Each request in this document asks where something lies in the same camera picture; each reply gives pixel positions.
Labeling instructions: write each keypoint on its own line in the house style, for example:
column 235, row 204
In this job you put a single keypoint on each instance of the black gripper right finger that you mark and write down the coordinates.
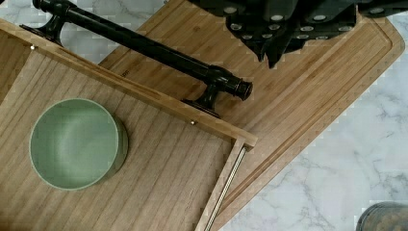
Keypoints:
column 317, row 23

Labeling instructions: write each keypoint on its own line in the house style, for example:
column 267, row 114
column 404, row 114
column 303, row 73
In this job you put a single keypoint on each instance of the green ceramic bowl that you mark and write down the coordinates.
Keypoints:
column 77, row 143

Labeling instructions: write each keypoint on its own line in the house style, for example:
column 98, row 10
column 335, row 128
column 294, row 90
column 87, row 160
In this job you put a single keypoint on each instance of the dark glass jar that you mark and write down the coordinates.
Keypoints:
column 384, row 216

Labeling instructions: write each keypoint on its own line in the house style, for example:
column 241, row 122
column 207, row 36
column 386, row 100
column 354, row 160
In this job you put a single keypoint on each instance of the bamboo cutting board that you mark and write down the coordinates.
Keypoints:
column 292, row 103

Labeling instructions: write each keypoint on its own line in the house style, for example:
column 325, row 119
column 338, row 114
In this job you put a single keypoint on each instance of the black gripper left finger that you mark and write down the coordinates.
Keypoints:
column 253, row 32

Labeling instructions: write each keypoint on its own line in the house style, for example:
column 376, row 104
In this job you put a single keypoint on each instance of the wooden drawer with black handle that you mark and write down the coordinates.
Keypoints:
column 178, row 161

